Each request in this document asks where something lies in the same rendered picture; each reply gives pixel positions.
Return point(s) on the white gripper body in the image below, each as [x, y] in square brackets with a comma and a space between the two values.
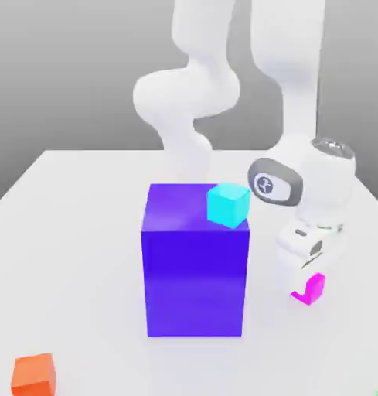
[292, 263]

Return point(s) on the small magenta cube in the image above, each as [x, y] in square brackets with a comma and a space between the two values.
[313, 289]

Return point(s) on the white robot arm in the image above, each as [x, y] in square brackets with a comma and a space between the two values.
[188, 92]

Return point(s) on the small cyan cube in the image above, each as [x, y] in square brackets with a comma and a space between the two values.
[227, 204]

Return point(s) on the small orange cube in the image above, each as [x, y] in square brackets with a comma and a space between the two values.
[32, 376]

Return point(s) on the large blue box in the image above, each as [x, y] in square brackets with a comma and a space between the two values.
[194, 272]

